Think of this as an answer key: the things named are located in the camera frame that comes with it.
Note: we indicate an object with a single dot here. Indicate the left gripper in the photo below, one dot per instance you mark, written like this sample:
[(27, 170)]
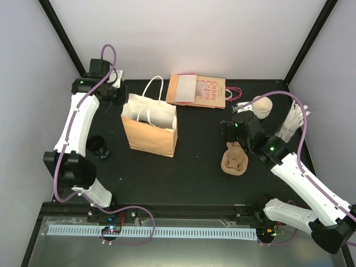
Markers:
[(124, 97)]

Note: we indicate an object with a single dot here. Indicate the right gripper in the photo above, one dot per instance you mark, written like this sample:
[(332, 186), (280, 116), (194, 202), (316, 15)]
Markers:
[(226, 128)]

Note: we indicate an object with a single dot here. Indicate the orange paper bag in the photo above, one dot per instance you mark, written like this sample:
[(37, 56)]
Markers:
[(150, 125)]

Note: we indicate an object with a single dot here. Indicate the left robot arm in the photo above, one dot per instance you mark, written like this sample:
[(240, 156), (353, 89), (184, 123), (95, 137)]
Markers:
[(67, 162)]

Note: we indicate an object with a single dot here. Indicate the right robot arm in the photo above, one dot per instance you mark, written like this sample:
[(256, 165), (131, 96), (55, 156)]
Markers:
[(329, 220)]

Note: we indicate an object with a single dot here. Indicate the stack of paper cups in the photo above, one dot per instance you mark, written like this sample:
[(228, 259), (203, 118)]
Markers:
[(262, 107)]

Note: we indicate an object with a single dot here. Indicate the Cakes printed paper bag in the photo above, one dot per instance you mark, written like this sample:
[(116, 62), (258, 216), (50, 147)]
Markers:
[(211, 92)]

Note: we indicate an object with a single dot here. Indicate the orange flat bag stack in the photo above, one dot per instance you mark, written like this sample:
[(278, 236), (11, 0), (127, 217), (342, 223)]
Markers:
[(182, 89)]

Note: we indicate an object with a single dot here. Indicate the jar of white stirrers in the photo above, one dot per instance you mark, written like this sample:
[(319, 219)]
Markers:
[(293, 121)]

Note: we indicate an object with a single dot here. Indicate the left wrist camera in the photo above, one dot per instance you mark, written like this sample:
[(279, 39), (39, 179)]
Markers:
[(115, 78)]

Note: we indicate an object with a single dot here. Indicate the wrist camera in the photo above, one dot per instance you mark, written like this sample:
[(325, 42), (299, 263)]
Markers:
[(115, 78), (242, 107)]

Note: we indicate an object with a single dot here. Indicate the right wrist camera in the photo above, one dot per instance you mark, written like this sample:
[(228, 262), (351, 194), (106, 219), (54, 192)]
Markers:
[(242, 107)]

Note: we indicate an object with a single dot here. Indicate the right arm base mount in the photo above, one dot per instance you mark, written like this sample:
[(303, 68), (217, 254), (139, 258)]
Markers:
[(250, 215)]

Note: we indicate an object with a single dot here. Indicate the black frame post left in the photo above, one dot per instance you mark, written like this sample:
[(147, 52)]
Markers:
[(62, 35)]

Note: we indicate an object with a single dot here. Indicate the black frame post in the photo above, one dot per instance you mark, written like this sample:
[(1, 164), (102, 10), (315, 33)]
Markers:
[(320, 21), (62, 35)]

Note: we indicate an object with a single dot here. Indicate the light blue cable duct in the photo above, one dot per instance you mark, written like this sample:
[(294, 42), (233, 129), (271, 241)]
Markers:
[(157, 232)]

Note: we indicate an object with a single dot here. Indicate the black frame post right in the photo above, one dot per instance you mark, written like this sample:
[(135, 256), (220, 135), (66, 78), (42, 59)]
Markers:
[(320, 21)]

